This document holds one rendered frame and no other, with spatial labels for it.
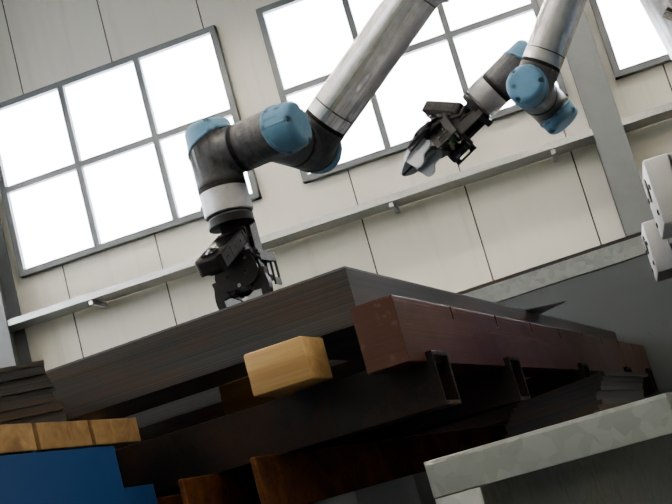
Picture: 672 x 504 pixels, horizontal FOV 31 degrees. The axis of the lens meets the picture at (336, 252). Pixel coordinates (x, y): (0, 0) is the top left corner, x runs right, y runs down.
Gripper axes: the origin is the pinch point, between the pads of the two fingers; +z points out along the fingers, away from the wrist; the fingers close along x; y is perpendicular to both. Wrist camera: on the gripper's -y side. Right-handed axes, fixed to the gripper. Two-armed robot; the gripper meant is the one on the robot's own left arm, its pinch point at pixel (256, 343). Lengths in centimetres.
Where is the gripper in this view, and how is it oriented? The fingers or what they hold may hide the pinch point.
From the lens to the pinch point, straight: 179.5
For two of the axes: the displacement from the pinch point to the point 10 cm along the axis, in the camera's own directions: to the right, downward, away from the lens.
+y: 3.7, 1.0, 9.2
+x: -8.9, 3.2, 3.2
